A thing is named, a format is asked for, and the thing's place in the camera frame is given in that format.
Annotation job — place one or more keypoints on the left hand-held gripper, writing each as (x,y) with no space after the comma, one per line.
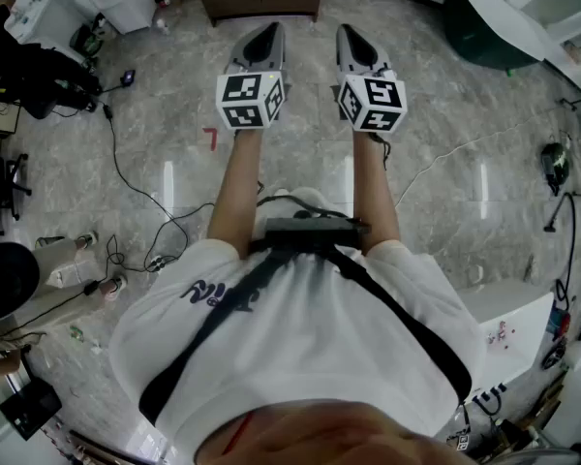
(244,100)

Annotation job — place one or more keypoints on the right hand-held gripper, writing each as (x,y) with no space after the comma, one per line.
(375,102)

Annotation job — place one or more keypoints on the person's right forearm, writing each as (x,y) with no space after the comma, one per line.
(375,192)

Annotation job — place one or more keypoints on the person's left forearm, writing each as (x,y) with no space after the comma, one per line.
(235,187)

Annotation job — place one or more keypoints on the dark green tub white rim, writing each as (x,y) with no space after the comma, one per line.
(484,22)

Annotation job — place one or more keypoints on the small black floor device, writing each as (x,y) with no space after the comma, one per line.
(128,77)

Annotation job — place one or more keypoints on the person's white right shoe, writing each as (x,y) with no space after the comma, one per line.
(310,196)

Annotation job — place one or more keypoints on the black green device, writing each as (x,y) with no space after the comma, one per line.
(555,163)

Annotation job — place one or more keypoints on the black office chair with clothes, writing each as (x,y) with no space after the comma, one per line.
(34,73)

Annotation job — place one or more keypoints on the white power strip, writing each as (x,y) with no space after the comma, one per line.
(157,262)

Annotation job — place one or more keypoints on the person's white t-shirt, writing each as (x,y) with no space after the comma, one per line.
(290,337)

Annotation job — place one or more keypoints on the black chair base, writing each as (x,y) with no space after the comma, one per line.
(0,187)

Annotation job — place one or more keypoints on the white low table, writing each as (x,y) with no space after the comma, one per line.
(508,337)

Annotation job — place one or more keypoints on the person's chin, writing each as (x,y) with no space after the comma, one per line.
(339,436)

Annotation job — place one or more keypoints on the black flat box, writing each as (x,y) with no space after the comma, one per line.
(29,407)

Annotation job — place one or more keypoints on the black chest mount box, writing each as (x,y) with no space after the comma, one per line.
(314,233)

